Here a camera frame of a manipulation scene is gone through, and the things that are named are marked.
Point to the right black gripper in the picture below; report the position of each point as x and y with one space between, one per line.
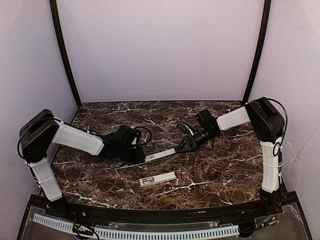
189 142

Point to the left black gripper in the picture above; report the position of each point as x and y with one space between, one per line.
136 155

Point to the white battery cover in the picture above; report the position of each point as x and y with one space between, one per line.
160 155

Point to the white remote control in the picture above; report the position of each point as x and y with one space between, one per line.
158 179

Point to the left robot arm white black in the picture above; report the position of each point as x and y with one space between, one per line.
45 129

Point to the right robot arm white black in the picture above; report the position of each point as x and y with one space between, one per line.
269 127

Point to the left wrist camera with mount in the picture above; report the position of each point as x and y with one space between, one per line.
134 136

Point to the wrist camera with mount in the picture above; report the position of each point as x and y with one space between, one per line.
134 136
186 129

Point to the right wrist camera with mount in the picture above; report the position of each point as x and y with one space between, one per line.
186 129

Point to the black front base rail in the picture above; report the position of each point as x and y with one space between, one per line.
246 215

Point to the grey slotted cable duct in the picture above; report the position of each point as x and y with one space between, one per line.
137 231

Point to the black right frame post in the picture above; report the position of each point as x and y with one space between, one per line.
258 50

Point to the black frame post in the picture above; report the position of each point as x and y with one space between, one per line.
63 51
258 50

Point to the black left frame post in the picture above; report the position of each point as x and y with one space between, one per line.
63 51

